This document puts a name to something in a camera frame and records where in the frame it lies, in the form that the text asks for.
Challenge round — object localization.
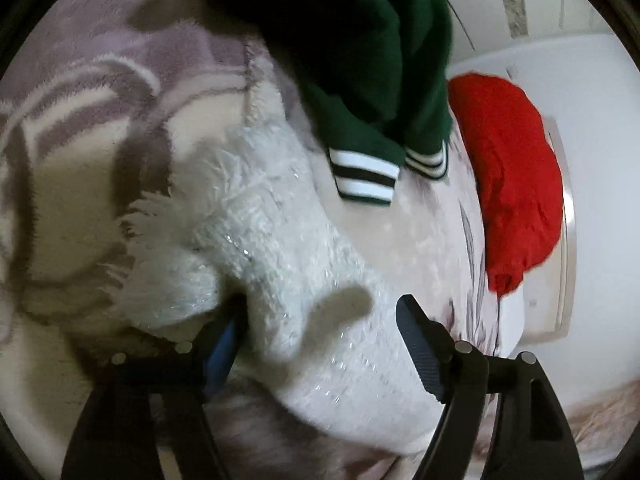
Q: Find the white fluffy knit sweater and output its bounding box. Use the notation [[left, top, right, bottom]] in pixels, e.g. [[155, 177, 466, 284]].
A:
[[106, 121, 446, 456]]

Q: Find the red garment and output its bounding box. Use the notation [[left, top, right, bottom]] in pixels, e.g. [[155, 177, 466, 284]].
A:
[[448, 73, 563, 297]]

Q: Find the green jacket with striped cuffs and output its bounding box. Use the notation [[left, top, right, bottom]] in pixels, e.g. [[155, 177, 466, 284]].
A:
[[206, 0, 452, 205]]

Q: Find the white wardrobe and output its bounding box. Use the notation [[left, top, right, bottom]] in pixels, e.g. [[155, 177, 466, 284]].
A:
[[447, 32, 640, 470]]

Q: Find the grey floral fleece blanket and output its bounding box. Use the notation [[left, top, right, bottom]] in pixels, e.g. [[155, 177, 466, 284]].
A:
[[1, 0, 522, 479]]

